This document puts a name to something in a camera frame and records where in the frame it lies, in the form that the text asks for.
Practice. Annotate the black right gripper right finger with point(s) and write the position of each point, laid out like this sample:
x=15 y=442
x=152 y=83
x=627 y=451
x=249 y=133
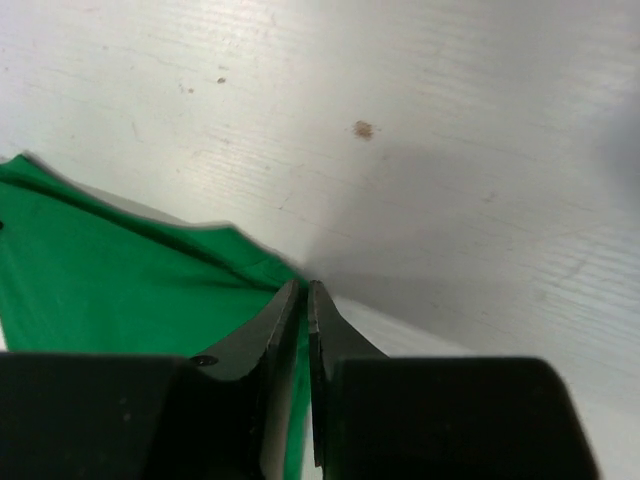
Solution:
x=331 y=339

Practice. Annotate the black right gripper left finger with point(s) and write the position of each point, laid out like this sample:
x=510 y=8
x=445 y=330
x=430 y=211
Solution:
x=251 y=381

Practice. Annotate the green t shirt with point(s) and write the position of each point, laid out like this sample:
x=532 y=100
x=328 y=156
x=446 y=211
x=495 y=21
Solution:
x=101 y=312

